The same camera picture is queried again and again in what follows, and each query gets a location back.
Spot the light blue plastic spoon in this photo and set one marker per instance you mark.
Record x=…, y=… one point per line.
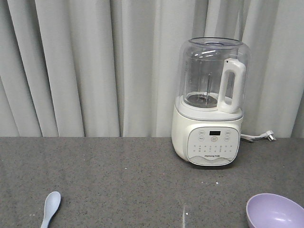
x=52, y=203

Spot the purple plastic bowl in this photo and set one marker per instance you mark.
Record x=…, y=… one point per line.
x=267, y=210

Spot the white blender with clear jar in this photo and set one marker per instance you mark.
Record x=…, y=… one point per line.
x=208, y=108

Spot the grey pleated curtain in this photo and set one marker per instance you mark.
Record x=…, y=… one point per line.
x=105, y=68

